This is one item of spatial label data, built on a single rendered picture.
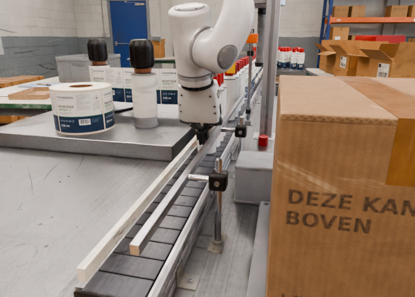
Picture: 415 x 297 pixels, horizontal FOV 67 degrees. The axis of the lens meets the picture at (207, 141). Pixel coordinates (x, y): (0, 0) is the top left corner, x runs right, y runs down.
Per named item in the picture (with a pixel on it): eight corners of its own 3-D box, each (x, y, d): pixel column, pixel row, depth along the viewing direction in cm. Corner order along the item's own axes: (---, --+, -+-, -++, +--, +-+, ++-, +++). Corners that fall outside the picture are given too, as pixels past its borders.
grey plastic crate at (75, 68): (85, 75, 334) (83, 54, 327) (122, 75, 332) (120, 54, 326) (58, 83, 277) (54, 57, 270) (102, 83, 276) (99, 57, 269)
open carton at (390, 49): (338, 81, 303) (344, 41, 291) (395, 81, 299) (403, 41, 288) (356, 88, 260) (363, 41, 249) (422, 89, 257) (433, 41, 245)
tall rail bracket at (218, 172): (189, 233, 59) (187, 152, 54) (226, 239, 57) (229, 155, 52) (184, 244, 56) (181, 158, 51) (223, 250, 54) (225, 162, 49)
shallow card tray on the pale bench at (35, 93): (35, 91, 234) (34, 86, 233) (67, 91, 234) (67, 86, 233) (8, 99, 201) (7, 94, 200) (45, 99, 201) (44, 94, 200)
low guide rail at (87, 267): (225, 105, 138) (225, 101, 138) (228, 105, 138) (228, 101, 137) (78, 281, 39) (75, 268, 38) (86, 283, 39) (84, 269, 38)
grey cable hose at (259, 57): (254, 66, 124) (257, 8, 117) (264, 66, 123) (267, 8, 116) (254, 66, 120) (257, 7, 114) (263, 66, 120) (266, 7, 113)
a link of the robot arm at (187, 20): (225, 69, 67) (199, 57, 73) (222, 5, 59) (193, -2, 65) (193, 83, 64) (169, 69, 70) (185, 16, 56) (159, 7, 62)
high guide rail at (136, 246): (243, 94, 135) (243, 91, 134) (245, 94, 135) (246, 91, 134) (129, 254, 36) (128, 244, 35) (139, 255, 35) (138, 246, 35)
